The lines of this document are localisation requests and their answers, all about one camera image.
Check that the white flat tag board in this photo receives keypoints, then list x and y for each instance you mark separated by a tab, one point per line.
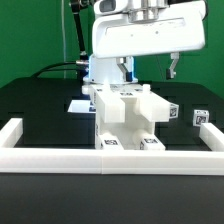
81	106

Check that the white U-shaped boundary fence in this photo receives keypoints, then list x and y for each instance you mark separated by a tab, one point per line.
83	161

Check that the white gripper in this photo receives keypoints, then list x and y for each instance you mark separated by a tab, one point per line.
147	27

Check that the white chair seat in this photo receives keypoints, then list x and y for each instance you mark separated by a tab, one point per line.
129	133

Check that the black raised platform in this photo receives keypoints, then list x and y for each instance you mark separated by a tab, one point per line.
50	95

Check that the white tagged cube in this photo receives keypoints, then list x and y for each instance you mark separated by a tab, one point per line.
199	117
174	110

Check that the white chair back frame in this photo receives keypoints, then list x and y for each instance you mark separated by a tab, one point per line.
114	102

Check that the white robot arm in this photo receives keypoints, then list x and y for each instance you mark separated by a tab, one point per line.
105	70

